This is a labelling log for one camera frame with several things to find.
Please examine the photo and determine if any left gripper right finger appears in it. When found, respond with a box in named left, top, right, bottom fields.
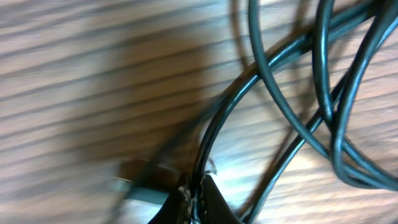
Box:
left=198, top=175, right=241, bottom=224

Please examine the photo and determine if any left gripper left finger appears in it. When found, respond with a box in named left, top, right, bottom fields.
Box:
left=149, top=174, right=192, bottom=224

